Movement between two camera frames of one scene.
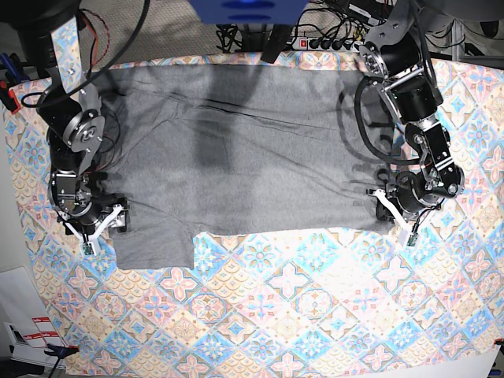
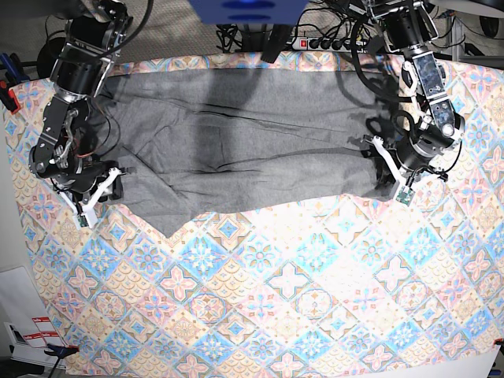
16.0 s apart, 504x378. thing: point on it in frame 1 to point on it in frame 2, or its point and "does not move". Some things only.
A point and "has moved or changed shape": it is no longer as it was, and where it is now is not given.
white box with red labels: [31, 347] does not move
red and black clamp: [9, 98] does not move
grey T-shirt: [214, 147] has moved or changed shape
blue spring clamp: [61, 351] does not move
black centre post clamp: [278, 40] does not move
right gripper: [412, 198] to [410, 156]
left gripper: [87, 220] to [80, 183]
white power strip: [349, 45] does not move
